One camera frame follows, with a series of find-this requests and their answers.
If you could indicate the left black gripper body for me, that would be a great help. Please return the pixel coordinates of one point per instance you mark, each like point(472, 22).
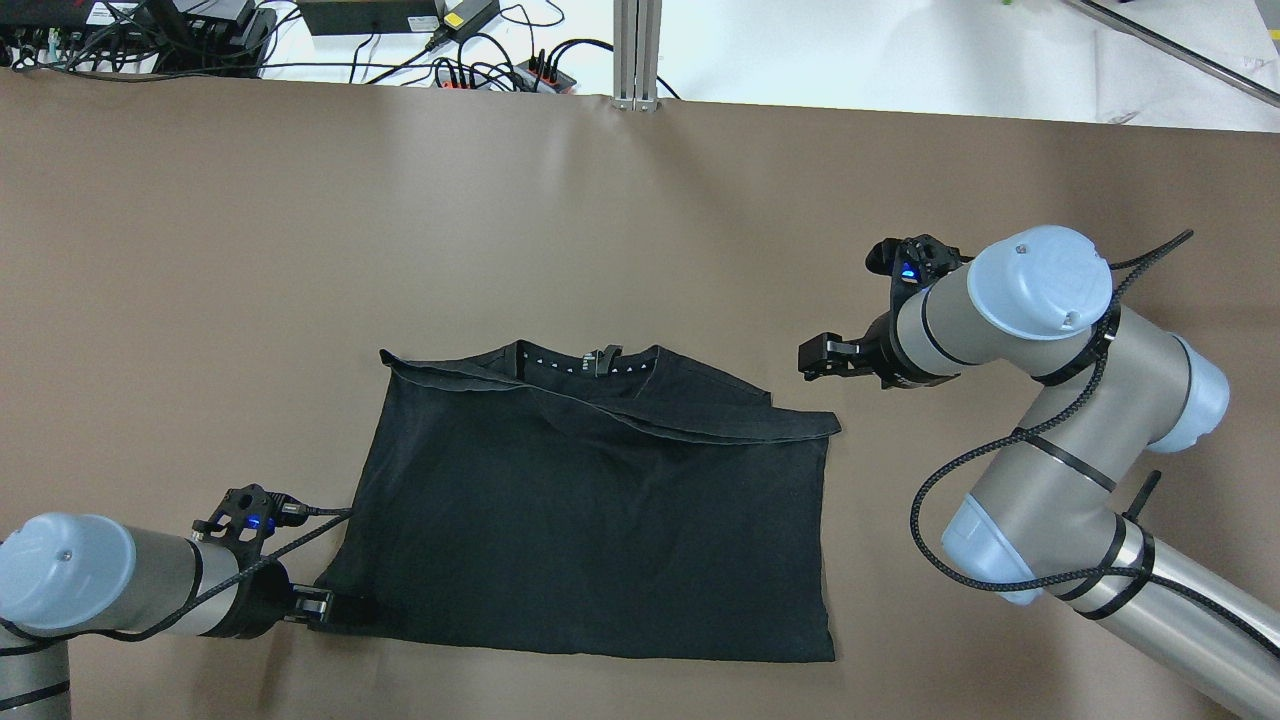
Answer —
point(264, 602)

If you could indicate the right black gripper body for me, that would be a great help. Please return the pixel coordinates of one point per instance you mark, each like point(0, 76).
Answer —
point(884, 352)

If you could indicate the black graphic t-shirt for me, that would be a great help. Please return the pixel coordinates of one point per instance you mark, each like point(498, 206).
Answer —
point(657, 508)

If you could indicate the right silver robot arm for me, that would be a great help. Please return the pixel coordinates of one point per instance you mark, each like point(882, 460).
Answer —
point(1027, 513)

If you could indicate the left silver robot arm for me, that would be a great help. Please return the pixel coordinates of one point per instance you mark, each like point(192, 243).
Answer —
point(66, 575)

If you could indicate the red black power strip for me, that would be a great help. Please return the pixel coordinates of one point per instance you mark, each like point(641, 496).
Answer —
point(538, 76)

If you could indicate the black power adapter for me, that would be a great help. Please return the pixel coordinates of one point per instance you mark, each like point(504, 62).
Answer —
point(351, 18)

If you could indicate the aluminium frame post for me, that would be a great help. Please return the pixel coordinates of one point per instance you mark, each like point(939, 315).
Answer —
point(636, 41)

